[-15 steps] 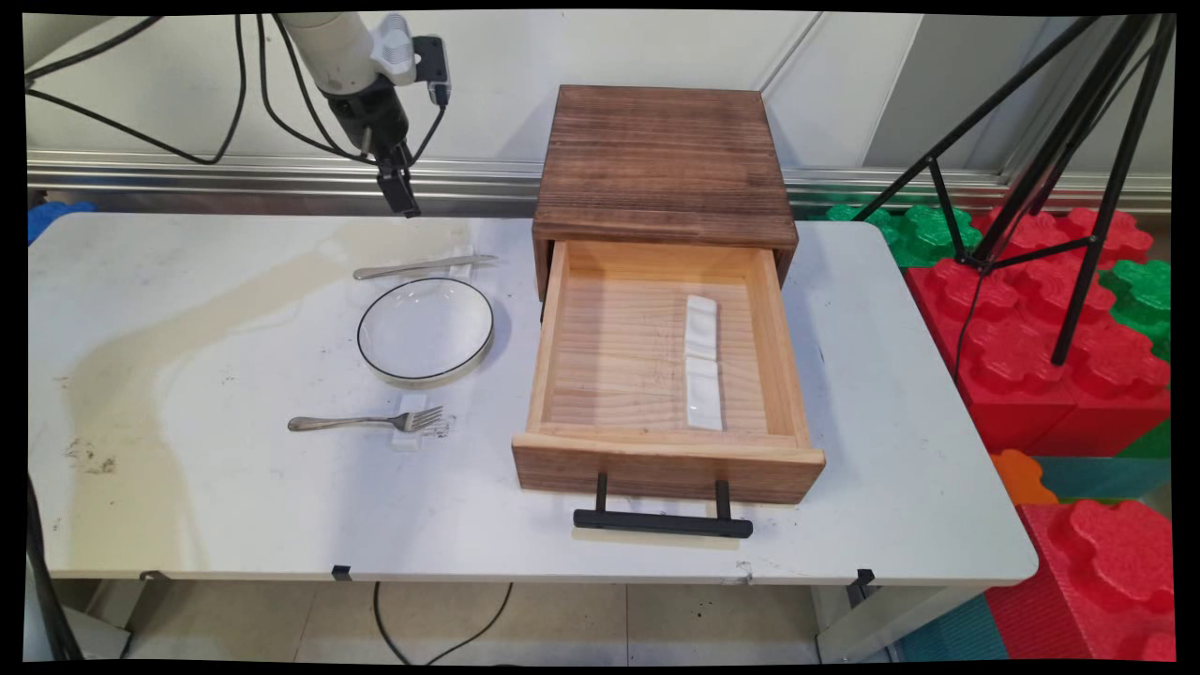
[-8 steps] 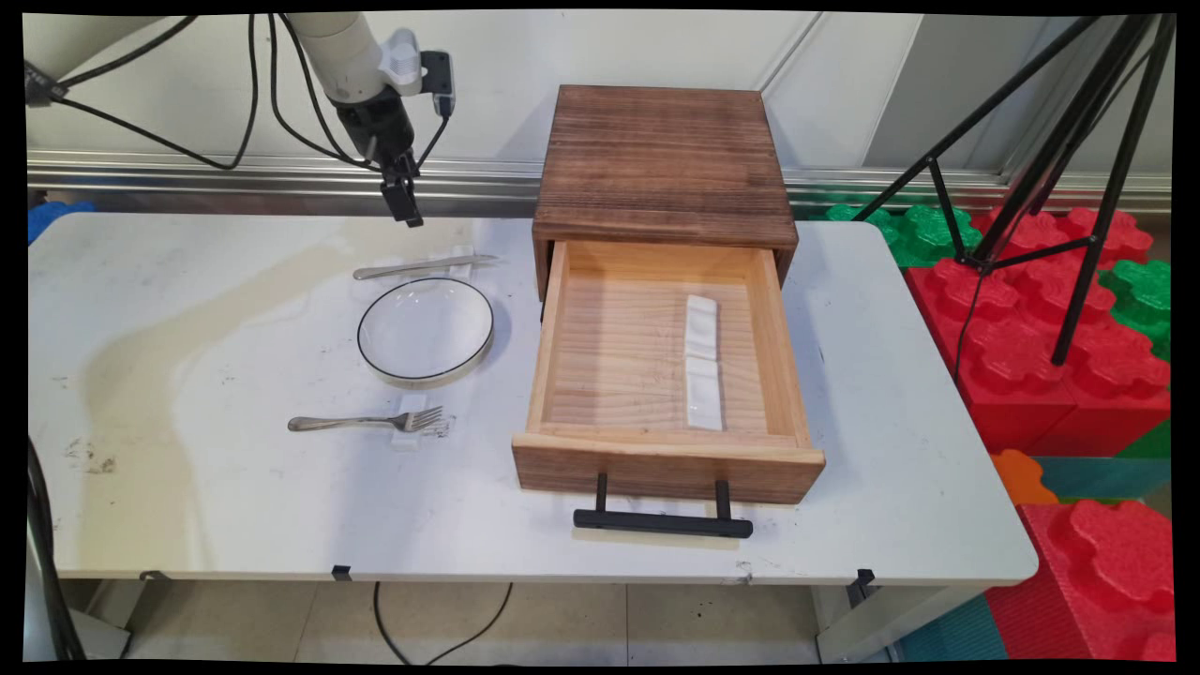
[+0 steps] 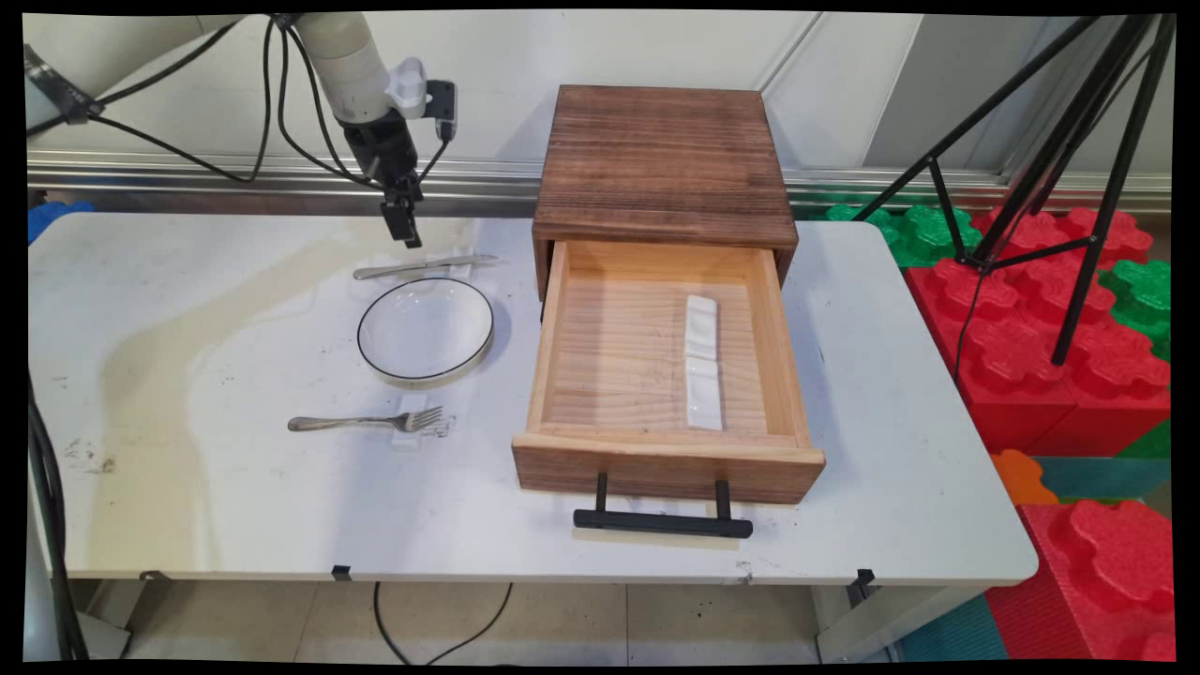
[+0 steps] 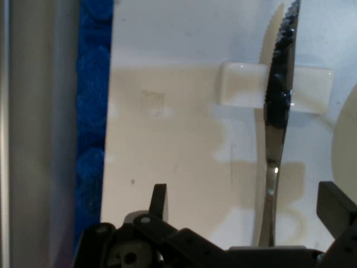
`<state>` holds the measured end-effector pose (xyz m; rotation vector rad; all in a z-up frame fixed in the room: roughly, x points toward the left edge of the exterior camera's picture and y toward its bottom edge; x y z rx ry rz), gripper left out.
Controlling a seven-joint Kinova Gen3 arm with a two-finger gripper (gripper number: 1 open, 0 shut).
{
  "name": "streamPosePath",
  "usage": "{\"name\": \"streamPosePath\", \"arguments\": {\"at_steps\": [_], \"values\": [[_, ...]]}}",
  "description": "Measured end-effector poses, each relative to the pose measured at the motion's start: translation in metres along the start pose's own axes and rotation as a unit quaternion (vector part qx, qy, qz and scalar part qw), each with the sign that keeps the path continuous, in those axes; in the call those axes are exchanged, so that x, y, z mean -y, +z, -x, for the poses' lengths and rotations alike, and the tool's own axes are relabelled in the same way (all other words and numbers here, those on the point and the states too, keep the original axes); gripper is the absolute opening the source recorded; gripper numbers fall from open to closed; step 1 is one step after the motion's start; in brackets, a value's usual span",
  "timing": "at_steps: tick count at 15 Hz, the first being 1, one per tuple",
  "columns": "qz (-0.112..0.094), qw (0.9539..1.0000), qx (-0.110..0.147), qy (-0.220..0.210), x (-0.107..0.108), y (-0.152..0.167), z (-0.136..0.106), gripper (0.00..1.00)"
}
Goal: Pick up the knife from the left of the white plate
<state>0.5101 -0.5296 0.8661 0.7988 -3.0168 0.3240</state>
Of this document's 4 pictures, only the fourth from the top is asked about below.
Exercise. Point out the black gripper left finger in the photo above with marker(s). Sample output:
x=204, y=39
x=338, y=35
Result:
x=131, y=248

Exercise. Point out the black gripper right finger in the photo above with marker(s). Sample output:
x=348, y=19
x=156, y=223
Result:
x=341, y=223

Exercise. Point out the steel serrated table knife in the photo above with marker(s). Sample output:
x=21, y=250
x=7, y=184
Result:
x=280, y=92

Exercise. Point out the white plate with black rim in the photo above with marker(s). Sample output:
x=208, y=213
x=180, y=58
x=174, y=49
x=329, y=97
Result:
x=348, y=139

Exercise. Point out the blue textured mat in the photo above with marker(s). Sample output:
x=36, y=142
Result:
x=92, y=111

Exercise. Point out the white ceramic cutlery rest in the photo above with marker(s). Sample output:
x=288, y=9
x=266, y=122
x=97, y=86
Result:
x=242, y=83

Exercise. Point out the aluminium wall rail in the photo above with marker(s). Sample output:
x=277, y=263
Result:
x=36, y=125

